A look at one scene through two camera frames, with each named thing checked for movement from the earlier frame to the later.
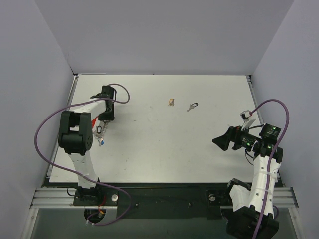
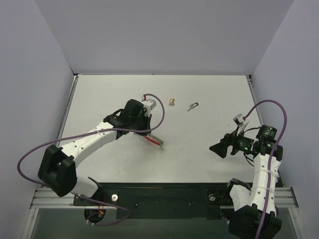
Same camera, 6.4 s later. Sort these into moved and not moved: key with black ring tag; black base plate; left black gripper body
Moved: left black gripper body
Not moved: black base plate; key with black ring tag
